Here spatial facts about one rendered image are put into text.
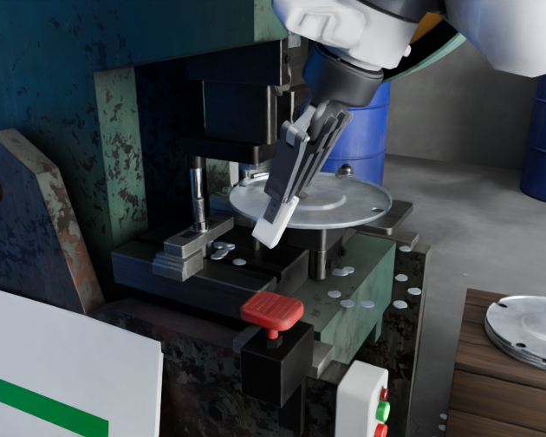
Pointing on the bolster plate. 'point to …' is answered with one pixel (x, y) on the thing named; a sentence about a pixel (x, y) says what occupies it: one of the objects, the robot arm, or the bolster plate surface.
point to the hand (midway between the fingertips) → (274, 217)
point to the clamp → (191, 244)
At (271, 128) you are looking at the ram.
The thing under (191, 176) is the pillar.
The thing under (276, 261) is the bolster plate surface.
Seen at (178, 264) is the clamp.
